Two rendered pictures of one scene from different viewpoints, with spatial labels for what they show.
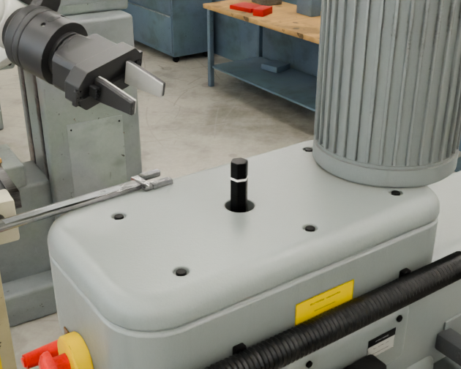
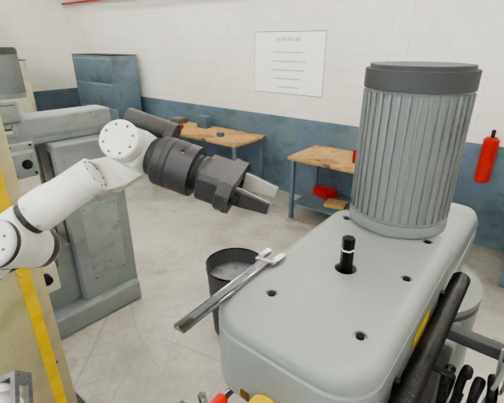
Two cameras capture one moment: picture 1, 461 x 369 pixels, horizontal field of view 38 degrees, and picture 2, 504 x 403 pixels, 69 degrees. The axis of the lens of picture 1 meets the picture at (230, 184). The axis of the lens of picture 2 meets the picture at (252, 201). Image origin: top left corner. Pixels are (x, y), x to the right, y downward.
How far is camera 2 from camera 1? 0.40 m
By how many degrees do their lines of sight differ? 16
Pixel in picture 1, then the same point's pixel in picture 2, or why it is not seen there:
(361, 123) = (405, 199)
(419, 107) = (442, 185)
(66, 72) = (210, 186)
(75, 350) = not seen: outside the picture
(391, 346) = not seen: hidden behind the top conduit
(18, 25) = (162, 153)
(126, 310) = (346, 381)
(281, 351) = (424, 377)
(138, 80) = (255, 185)
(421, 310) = not seen: hidden behind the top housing
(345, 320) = (441, 339)
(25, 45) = (170, 169)
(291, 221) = (390, 275)
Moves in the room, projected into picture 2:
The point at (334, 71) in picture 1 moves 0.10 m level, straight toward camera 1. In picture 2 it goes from (383, 166) to (411, 185)
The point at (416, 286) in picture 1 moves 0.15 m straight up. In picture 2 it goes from (457, 302) to (477, 231)
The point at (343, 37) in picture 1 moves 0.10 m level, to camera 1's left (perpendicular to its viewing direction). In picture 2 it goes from (394, 144) to (345, 148)
